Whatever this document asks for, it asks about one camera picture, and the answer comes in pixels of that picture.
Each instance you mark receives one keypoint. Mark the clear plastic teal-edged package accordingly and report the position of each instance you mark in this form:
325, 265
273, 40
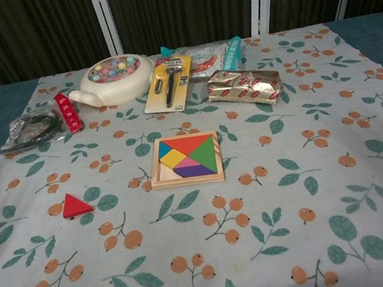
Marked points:
208, 61

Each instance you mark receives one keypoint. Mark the cream fishing game toy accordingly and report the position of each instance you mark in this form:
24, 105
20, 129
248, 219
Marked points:
121, 85

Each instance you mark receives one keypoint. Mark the floral print tablecloth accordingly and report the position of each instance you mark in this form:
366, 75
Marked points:
259, 212

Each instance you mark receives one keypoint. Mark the red triangle tangram piece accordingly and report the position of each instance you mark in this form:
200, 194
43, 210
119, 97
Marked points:
75, 208

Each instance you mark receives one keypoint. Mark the purple tangram parallelogram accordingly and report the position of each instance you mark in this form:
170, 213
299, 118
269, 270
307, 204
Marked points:
195, 170

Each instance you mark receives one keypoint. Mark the wooden tangram tray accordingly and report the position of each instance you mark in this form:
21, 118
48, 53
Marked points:
157, 182

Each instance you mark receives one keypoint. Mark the large green tangram triangle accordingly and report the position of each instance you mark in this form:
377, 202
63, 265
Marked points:
206, 155

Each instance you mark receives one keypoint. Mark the pink tangram triangle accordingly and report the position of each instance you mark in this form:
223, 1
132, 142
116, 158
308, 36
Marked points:
189, 162

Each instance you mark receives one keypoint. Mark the yellow tangram piece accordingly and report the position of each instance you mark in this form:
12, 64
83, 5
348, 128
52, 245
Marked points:
174, 158

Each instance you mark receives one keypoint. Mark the blue tangram piece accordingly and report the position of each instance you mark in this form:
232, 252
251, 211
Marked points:
164, 151

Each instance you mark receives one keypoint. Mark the red narrow packet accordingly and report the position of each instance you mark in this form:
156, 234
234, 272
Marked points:
68, 113

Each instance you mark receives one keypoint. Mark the razor on yellow card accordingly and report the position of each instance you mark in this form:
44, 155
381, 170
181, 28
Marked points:
156, 102

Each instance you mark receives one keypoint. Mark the gold foil wrapped package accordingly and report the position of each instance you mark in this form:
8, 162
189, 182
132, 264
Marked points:
241, 87

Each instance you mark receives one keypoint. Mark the dark pleated curtain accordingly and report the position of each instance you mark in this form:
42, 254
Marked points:
174, 5

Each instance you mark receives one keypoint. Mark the large orange-red tangram triangle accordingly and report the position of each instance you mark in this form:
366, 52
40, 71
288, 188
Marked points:
186, 144

